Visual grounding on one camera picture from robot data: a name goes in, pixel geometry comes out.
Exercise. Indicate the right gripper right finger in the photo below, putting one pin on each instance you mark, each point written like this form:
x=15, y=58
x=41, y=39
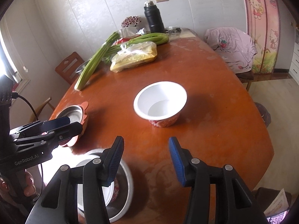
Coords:
x=234, y=202

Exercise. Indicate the orange bear-ear plastic plate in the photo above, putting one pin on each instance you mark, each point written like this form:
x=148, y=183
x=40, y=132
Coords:
x=71, y=142

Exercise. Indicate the yellow noodles plastic bag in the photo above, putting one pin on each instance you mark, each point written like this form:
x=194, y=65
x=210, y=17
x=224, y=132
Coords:
x=133, y=56

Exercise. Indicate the shallow steel round pan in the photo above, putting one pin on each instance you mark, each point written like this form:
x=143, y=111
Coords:
x=74, y=113

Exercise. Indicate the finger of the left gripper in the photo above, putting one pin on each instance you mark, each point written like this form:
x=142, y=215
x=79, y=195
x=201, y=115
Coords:
x=45, y=142
x=38, y=127

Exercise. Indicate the stainless steel deep bowl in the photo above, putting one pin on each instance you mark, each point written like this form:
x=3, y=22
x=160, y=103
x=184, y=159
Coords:
x=118, y=208

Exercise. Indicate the steel mixing bowl far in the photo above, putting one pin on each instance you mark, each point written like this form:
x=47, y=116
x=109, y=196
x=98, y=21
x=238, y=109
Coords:
x=80, y=69

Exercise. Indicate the celery bunch rear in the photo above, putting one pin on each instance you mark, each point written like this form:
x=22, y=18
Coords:
x=157, y=38

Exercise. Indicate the pink cloth on chair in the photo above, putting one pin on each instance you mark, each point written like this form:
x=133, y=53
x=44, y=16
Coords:
x=234, y=46

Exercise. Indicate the celery bunch front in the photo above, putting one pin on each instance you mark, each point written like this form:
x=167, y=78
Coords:
x=94, y=61

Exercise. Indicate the black thermos bottle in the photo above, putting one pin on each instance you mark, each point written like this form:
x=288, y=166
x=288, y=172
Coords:
x=153, y=16

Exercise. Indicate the curved-back wooden chair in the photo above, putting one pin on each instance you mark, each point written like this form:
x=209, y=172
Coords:
x=36, y=112

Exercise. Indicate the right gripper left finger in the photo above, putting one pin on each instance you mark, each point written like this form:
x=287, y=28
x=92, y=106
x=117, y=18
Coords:
x=58, y=202

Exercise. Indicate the brown wooden slat chair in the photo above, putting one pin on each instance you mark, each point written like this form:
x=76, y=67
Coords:
x=66, y=69

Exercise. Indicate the white shelf cabinet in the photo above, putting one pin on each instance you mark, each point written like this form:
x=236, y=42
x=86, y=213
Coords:
x=294, y=68

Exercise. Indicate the celery bunch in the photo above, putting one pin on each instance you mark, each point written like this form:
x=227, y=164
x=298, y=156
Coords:
x=157, y=38
x=94, y=61

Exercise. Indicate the pink hello kitty wardrobe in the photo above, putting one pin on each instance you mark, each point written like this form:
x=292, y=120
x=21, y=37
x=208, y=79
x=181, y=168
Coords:
x=263, y=25

